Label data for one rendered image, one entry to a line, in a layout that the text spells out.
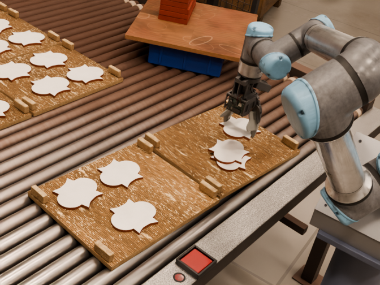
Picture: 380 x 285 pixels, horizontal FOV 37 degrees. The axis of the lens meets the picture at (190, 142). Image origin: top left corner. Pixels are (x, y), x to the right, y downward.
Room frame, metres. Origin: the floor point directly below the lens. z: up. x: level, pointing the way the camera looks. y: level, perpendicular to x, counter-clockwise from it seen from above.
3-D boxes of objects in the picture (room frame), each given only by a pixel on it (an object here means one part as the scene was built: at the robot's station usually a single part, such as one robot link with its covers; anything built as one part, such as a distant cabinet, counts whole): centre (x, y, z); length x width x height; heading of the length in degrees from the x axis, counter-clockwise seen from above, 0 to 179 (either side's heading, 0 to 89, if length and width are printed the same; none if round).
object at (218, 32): (2.25, 0.06, 1.03); 0.50 x 0.50 x 0.02; 87
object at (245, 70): (1.49, -0.14, 1.25); 0.08 x 0.08 x 0.05
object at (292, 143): (1.60, -0.33, 0.95); 0.06 x 0.02 x 0.03; 51
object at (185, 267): (1.01, -0.07, 0.92); 0.08 x 0.08 x 0.02; 56
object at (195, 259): (1.01, -0.07, 0.92); 0.06 x 0.06 x 0.01; 56
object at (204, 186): (1.27, -0.08, 0.95); 0.06 x 0.02 x 0.03; 53
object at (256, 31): (1.49, -0.14, 1.33); 0.09 x 0.08 x 0.11; 23
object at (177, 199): (1.20, 0.15, 0.93); 0.41 x 0.35 x 0.02; 143
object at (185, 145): (1.54, -0.11, 0.93); 0.41 x 0.35 x 0.02; 141
